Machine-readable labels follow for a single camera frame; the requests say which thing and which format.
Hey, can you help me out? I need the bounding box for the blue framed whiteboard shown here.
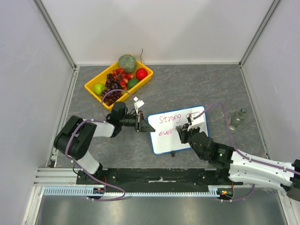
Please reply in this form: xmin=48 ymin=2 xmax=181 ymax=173
xmin=147 ymin=105 xmax=209 ymax=155

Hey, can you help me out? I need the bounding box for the red fruit cluster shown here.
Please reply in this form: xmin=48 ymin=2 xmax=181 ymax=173
xmin=112 ymin=67 xmax=134 ymax=90

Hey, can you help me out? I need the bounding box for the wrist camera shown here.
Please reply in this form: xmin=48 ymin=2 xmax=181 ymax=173
xmin=187 ymin=112 xmax=205 ymax=131
xmin=134 ymin=97 xmax=144 ymax=114

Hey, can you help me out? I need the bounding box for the light green apple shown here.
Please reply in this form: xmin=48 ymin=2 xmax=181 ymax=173
xmin=92 ymin=83 xmax=106 ymax=96

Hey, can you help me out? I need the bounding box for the green melon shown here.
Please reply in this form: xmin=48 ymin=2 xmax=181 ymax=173
xmin=118 ymin=54 xmax=137 ymax=73

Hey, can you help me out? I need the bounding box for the dark green lime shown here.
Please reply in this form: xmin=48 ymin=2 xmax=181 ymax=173
xmin=127 ymin=78 xmax=139 ymax=90

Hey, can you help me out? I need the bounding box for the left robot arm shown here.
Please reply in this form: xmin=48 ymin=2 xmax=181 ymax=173
xmin=53 ymin=102 xmax=155 ymax=184

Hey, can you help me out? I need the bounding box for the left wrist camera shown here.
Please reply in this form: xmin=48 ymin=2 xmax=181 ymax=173
xmin=134 ymin=97 xmax=144 ymax=114

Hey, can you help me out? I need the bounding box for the yellow plastic tray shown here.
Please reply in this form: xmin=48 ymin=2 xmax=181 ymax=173
xmin=84 ymin=61 xmax=154 ymax=110

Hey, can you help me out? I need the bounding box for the light blue cable duct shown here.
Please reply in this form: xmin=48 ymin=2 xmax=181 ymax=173
xmin=44 ymin=187 xmax=219 ymax=197

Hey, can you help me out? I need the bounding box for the glass soda bottle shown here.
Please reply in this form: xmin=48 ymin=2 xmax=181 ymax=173
xmin=229 ymin=108 xmax=247 ymax=130

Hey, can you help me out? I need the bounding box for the purple grape bunch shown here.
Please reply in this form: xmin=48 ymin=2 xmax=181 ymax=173
xmin=101 ymin=73 xmax=124 ymax=106

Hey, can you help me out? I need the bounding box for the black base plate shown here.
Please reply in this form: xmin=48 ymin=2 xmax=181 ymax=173
xmin=76 ymin=167 xmax=244 ymax=193

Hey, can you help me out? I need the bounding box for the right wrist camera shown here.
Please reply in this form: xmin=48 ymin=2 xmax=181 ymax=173
xmin=187 ymin=112 xmax=205 ymax=131

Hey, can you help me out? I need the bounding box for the red apple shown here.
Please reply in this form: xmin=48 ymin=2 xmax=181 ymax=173
xmin=135 ymin=68 xmax=148 ymax=81

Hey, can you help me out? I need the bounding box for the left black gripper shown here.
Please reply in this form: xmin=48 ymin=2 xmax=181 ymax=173
xmin=120 ymin=111 xmax=155 ymax=133

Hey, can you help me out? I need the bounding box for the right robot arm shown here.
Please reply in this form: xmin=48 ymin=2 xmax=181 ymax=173
xmin=176 ymin=124 xmax=300 ymax=201

